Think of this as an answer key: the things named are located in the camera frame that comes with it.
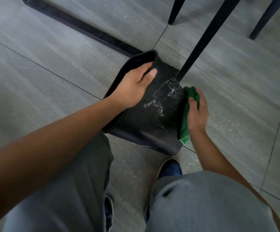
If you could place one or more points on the person's left hand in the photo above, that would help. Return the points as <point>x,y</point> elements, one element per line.
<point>130,90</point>

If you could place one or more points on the person's right hand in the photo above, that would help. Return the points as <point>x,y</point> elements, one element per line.
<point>198,118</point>

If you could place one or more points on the person's right thumb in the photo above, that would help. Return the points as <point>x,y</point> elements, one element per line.
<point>192,103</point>

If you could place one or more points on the person's left thumb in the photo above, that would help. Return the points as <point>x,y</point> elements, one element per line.
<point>150,74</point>

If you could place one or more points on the green cleaning cloth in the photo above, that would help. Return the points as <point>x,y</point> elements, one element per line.
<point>184,128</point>

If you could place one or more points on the black waste bin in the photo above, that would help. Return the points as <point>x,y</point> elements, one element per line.
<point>149,118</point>

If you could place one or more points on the person's left forearm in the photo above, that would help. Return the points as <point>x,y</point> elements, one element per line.
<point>45,147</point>

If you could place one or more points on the person's right forearm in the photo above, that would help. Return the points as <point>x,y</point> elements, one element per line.
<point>215,157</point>

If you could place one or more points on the blue right shoe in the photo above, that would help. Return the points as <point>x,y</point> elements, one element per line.
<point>170,167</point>

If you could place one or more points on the blue shoe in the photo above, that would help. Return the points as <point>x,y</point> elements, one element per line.
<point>108,212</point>
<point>170,167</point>

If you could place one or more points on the black chair leg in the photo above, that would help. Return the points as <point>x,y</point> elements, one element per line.
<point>176,9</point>
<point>268,16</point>
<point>207,36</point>

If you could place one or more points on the grey trousers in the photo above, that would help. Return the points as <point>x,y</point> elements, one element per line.
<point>203,202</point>

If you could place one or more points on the blue left shoe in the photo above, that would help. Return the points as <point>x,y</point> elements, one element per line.
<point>108,212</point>

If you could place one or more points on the black floor frame bar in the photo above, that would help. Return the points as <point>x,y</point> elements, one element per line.
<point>82,26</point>

